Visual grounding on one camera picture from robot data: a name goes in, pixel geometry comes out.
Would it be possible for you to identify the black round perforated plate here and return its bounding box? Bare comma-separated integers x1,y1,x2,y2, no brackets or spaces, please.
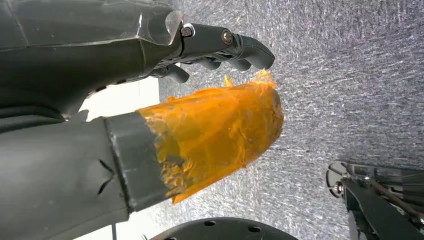
149,216,299,240

